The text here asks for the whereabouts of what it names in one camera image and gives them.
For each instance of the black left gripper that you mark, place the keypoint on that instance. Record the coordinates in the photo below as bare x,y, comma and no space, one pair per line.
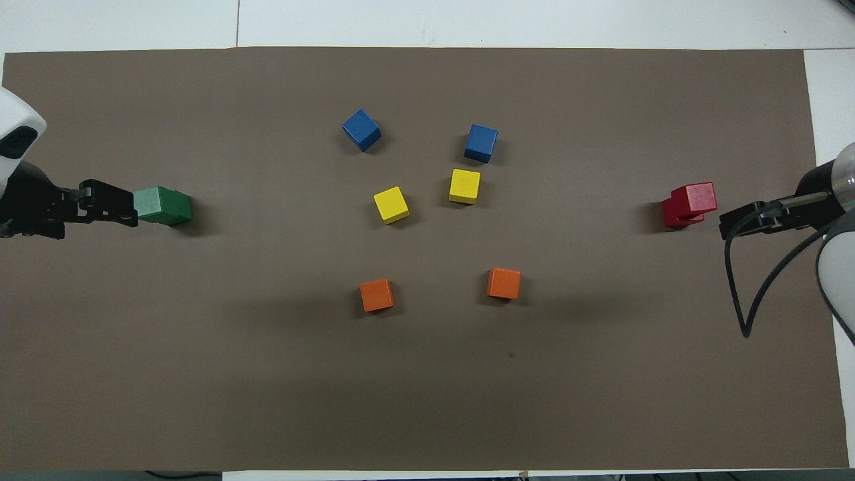
33,204

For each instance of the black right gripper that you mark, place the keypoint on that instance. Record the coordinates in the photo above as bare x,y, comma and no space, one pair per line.
821,184

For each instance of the red wooden cube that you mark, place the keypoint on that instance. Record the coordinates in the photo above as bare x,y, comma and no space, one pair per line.
695,198
671,218

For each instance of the orange wooden cube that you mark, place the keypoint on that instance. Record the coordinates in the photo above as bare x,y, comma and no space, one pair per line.
377,294
503,283

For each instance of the blue wooden cube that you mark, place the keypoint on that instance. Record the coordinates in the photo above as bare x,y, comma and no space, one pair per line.
361,129
481,143

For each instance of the yellow wooden cube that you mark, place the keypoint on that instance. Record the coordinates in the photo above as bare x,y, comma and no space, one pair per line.
391,204
464,186

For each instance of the brown table mat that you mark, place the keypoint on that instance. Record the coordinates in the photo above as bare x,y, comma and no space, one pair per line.
427,374

